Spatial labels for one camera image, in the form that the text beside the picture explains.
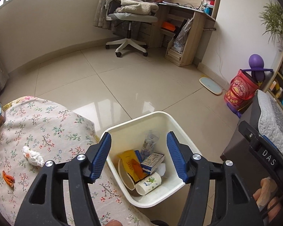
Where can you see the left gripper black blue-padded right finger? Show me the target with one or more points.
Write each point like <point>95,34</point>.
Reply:
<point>233,203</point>

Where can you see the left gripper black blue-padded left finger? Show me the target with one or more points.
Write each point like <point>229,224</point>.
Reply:
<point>44,202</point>

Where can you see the small orange peel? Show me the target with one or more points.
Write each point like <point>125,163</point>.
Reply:
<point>8,179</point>

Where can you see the white tissue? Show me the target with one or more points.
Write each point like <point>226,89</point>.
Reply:
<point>34,158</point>

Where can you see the large orange peel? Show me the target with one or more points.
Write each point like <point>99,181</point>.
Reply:
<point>138,169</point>

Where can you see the white trash bin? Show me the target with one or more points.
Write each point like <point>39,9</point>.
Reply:
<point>140,161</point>

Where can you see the person's right hand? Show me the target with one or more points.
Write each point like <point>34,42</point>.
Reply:
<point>266,199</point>

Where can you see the red bucket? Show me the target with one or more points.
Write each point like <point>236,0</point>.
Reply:
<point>241,90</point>

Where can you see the floral tablecloth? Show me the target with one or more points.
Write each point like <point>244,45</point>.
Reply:
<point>58,134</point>

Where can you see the paper cup in bin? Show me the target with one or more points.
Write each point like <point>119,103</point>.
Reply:
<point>148,184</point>

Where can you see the white bathroom scale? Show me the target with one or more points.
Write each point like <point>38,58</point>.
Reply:
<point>210,85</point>

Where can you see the purple ball toy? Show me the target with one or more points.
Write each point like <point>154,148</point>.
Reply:
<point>257,69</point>

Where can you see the small carton in bin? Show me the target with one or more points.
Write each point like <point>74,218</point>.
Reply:
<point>151,163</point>

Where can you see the yellow wrapper in bin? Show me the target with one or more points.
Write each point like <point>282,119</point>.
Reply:
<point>126,158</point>

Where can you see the green plant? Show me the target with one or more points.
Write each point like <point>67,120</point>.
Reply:
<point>272,19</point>

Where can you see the wooden desk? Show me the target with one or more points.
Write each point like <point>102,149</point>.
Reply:
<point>179,28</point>

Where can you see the white office chair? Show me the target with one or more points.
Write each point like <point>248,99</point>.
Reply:
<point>128,40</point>

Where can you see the beige blanket on chair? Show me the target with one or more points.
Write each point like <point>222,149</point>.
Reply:
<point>124,10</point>

